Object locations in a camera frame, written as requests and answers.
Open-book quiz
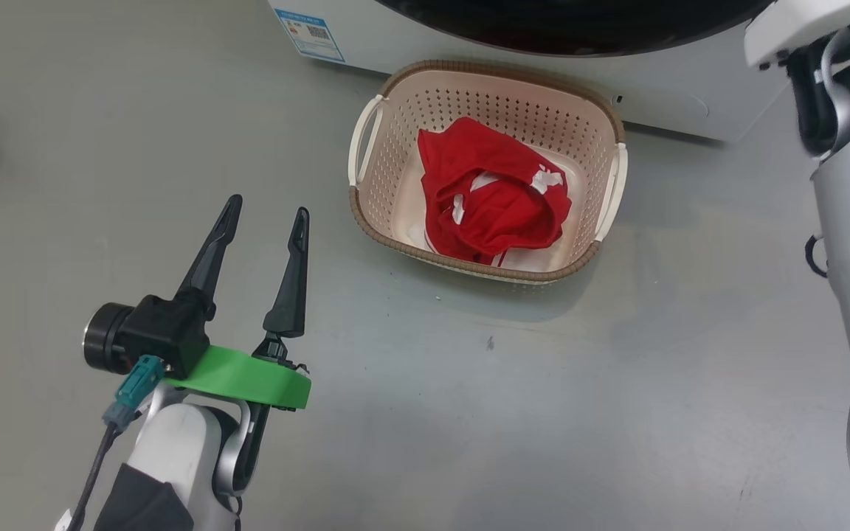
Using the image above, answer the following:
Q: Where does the round black glass washer door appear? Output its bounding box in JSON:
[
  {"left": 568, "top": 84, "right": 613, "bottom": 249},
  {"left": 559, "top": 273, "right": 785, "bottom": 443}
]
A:
[{"left": 372, "top": 0, "right": 777, "bottom": 58}]

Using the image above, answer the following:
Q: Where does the white front-load washing machine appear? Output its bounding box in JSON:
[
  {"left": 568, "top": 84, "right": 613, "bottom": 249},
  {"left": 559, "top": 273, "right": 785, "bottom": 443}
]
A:
[{"left": 266, "top": 0, "right": 792, "bottom": 143}]

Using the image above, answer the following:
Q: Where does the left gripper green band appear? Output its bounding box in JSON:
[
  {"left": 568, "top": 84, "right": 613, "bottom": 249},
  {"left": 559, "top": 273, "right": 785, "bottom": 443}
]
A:
[{"left": 162, "top": 194, "right": 314, "bottom": 412}]

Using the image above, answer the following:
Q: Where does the red and white garment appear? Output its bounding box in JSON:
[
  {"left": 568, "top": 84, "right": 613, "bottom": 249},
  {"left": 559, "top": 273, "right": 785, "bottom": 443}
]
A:
[{"left": 416, "top": 116, "right": 574, "bottom": 267}]

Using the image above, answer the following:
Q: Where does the cream perforated basket brown rim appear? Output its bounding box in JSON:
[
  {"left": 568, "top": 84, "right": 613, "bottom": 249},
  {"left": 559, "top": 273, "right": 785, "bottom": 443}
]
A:
[{"left": 347, "top": 60, "right": 629, "bottom": 285}]

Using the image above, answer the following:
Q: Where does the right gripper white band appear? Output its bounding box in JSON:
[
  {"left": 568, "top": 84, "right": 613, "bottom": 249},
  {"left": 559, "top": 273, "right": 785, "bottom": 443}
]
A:
[{"left": 743, "top": 0, "right": 850, "bottom": 70}]

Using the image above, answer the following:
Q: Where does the left camera cable teal plug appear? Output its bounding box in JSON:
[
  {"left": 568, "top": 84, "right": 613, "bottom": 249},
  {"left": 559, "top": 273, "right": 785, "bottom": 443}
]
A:
[{"left": 63, "top": 354, "right": 167, "bottom": 531}]

